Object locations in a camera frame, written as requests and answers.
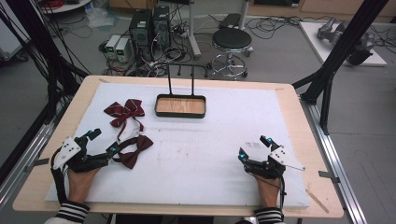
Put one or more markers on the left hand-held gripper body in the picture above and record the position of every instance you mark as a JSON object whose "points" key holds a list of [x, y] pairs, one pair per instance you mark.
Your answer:
{"points": [[70, 151]]}

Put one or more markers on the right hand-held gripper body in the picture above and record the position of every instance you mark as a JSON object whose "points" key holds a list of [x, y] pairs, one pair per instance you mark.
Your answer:
{"points": [[283, 157]]}

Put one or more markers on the plain maroon bow tie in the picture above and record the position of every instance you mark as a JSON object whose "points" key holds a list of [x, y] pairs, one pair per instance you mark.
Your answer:
{"points": [[138, 147]]}

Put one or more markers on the striped maroon bow tie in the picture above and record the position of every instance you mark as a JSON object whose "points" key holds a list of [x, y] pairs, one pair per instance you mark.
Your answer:
{"points": [[124, 111]]}

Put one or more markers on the black rack with wooden base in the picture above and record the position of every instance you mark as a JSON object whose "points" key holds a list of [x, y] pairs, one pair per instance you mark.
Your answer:
{"points": [[186, 105]]}

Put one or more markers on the person's left hand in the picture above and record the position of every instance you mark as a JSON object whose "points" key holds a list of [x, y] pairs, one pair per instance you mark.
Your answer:
{"points": [[79, 186]]}

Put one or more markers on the person's right hand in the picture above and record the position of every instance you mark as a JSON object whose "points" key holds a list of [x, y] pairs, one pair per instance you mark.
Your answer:
{"points": [[268, 193]]}

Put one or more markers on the wooden table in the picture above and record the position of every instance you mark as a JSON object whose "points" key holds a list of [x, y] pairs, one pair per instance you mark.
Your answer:
{"points": [[300, 124]]}

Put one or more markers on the white foam mat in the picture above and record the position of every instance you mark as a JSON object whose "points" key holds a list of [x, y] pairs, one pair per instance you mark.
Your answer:
{"points": [[202, 155]]}

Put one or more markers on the thin wooden stick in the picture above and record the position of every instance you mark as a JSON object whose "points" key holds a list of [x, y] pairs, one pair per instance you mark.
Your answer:
{"points": [[317, 201]]}

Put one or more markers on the white power supply unit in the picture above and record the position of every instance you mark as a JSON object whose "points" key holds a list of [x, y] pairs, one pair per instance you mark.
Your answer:
{"points": [[112, 45], [122, 49]]}

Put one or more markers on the black round stool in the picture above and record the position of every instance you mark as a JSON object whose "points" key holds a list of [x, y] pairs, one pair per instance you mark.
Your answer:
{"points": [[232, 39]]}

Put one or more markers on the white floor board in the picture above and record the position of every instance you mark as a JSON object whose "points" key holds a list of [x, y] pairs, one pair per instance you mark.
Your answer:
{"points": [[314, 40]]}

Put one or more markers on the large black computer tower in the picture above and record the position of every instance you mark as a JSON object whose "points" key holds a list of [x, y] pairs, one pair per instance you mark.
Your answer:
{"points": [[140, 31]]}

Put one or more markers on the clear plastic bag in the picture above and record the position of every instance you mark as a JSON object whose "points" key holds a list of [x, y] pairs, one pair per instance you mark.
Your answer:
{"points": [[99, 17]]}

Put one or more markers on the grey equipment case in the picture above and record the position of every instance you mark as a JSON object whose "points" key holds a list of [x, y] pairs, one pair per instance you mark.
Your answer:
{"points": [[11, 40]]}

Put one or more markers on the flat black box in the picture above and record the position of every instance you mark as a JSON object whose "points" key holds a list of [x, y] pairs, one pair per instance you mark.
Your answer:
{"points": [[230, 21]]}

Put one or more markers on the slim black computer tower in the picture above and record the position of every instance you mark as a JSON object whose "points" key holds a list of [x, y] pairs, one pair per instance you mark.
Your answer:
{"points": [[162, 26]]}

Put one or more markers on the white desk leg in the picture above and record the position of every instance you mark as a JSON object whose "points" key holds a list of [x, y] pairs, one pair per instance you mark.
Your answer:
{"points": [[193, 34], [244, 14]]}

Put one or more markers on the round white table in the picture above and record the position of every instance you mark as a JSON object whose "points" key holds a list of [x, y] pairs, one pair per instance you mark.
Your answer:
{"points": [[65, 6]]}

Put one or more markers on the metal bracket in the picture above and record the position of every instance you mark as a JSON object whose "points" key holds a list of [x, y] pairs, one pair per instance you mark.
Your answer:
{"points": [[328, 176], [39, 163]]}

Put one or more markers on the aluminium rail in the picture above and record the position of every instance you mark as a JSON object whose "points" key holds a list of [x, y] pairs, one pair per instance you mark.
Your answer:
{"points": [[333, 155], [28, 152]]}

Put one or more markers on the black frame stand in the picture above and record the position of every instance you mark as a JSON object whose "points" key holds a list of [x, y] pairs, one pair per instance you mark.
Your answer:
{"points": [[40, 46], [342, 49]]}

